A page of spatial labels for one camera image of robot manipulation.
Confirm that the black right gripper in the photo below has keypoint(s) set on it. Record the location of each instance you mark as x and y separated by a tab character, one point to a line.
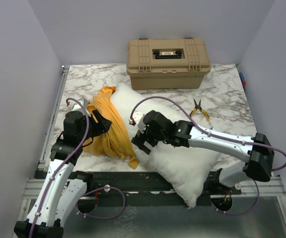
139	138

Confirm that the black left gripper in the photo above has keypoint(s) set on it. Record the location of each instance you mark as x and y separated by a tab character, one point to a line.
103	125

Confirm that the orange Mickey Mouse pillowcase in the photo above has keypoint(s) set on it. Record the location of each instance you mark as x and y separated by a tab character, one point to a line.
116	142

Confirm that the white pillow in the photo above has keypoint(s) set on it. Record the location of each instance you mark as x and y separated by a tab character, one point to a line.
185	168

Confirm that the tan plastic toolbox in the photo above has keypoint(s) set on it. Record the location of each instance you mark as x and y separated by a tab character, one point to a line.
167	63

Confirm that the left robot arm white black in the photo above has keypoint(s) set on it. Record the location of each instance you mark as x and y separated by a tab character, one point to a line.
57	196

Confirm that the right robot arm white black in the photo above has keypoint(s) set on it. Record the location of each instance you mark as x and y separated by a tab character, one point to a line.
255	153

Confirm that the yellow black pliers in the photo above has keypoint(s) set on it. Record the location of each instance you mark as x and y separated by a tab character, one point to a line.
198	107

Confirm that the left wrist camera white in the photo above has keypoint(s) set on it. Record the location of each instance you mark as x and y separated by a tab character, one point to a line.
78	106

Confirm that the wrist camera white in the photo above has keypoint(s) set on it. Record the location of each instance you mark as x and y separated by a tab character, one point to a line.
78	106
137	119

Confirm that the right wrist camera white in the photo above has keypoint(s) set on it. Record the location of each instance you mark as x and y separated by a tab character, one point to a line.
137	119

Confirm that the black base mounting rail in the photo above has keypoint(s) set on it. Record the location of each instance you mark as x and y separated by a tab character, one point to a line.
151	189

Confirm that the blue red object at wall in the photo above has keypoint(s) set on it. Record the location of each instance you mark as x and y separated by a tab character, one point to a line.
243	82

